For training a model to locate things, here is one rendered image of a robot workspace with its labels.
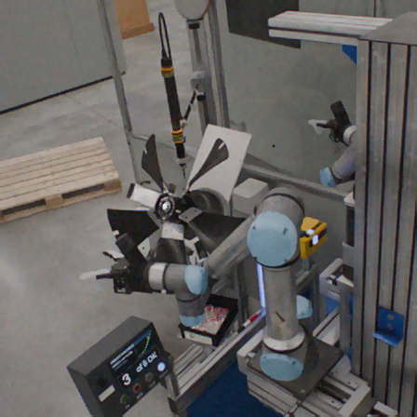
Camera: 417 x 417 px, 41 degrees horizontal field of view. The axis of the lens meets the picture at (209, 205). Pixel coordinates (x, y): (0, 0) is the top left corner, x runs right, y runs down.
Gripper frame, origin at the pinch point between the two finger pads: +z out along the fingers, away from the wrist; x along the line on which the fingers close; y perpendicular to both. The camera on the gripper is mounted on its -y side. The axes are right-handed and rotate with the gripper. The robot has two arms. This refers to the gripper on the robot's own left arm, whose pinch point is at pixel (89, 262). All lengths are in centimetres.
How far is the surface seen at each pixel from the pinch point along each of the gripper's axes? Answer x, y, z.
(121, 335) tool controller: -3.8, 22.0, -8.6
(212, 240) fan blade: 58, 22, -17
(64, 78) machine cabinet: 527, 53, 346
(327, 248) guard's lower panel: 133, 63, -52
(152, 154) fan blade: 88, -2, 18
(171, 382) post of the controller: 10, 50, -16
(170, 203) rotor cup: 70, 12, 4
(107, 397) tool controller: -18.1, 32.9, -9.5
